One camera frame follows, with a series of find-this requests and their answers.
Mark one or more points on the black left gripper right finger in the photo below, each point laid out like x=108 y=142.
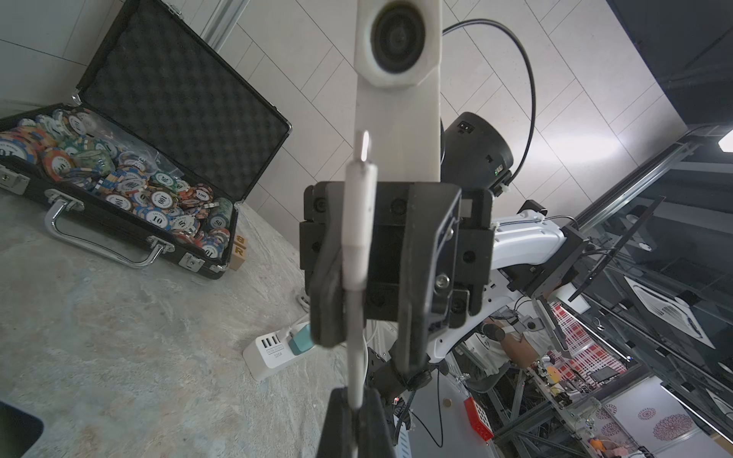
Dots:
x=373 y=437

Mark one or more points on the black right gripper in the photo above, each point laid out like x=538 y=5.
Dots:
x=430 y=260

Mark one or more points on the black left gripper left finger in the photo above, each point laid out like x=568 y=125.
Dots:
x=337 y=438

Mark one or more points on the green case phone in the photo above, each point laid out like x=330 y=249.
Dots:
x=19 y=430

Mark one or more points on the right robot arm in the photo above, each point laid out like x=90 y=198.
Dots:
x=530 y=252

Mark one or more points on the white power strip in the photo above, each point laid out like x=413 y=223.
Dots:
x=271 y=352

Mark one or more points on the wooden dice blocks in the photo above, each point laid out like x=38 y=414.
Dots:
x=239 y=252

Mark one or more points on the black poker chip case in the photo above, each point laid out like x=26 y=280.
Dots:
x=163 y=139

